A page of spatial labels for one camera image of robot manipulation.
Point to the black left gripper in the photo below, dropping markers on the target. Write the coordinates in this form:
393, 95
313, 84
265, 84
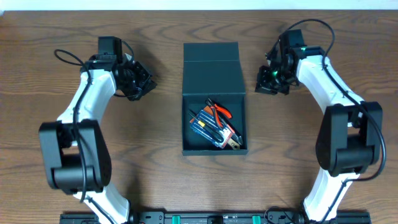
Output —
144, 78

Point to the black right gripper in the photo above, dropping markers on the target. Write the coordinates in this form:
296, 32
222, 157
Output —
259, 88

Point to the orange black handled pliers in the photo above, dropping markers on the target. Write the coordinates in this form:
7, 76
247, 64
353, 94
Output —
216, 109

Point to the black cardboard box with lid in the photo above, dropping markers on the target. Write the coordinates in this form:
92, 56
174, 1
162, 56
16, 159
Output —
212, 71

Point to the clear precision screwdriver set case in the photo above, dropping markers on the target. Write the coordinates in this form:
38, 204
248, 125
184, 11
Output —
205, 124

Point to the black yellow handled screwdriver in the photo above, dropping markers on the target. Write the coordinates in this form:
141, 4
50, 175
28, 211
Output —
212, 132

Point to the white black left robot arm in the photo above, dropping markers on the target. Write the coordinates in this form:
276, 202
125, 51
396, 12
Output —
76, 158

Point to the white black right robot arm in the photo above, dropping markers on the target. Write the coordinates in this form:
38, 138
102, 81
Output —
350, 146

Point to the black mounting rail green clips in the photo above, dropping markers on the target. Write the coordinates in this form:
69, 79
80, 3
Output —
272, 216

